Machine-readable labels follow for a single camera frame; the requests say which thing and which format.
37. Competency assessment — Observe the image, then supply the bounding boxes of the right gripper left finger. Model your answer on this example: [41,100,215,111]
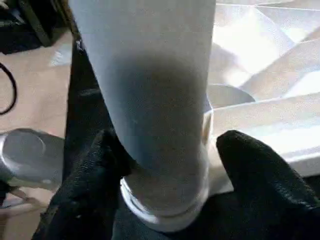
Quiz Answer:
[32,129,136,240]

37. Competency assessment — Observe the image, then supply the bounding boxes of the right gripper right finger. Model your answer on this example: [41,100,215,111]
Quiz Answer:
[197,130,320,240]

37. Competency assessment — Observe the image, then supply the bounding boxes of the white plastic table leg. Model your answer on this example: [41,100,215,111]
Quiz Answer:
[67,0,217,212]

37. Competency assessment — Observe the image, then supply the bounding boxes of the white plastic table top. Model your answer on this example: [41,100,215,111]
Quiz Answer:
[120,0,320,234]

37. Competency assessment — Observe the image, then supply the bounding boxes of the black floor cables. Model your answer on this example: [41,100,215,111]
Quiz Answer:
[0,62,19,117]

